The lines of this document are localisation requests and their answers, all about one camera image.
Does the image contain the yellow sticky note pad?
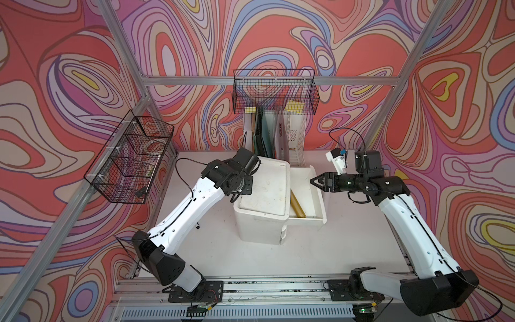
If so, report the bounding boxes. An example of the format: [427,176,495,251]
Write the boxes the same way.
[284,100,305,115]

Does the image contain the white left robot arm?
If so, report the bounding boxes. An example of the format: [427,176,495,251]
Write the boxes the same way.
[131,154,262,295]

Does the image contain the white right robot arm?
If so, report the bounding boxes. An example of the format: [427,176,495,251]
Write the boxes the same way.
[310,173,479,316]

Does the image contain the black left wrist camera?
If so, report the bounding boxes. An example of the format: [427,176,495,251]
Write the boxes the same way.
[232,148,261,175]

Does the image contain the green folders in organizer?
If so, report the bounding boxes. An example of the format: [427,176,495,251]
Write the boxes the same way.
[252,109,275,158]

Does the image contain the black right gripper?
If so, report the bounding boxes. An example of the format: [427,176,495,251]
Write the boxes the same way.
[310,171,366,193]

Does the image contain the black wire basket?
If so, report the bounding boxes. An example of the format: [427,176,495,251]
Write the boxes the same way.
[84,111,174,204]
[232,67,320,115]

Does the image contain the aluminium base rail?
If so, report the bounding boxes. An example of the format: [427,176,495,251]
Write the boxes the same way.
[101,275,441,321]

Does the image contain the black wire basket on left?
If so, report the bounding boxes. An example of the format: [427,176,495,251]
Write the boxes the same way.
[84,111,174,204]

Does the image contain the white plastic file organizer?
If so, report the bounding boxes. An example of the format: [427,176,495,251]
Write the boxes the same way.
[244,114,307,167]

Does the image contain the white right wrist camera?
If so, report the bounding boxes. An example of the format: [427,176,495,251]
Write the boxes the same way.
[325,148,347,175]

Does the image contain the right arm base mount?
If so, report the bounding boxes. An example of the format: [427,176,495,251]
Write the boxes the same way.
[325,266,385,303]

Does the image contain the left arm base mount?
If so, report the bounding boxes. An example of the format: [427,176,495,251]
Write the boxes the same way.
[162,280,224,304]

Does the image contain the white pull-out drawer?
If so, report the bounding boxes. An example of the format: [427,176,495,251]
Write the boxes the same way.
[286,166,327,229]

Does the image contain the gold microphone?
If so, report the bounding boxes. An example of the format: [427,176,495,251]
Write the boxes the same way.
[290,190,307,219]

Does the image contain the black wire basket at back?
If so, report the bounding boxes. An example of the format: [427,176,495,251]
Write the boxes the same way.
[232,67,320,115]

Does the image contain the small yellow sticky notes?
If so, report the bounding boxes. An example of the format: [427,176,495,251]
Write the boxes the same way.
[244,107,257,114]

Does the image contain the white drawer cabinet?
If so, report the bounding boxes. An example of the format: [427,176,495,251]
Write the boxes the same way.
[233,158,290,245]

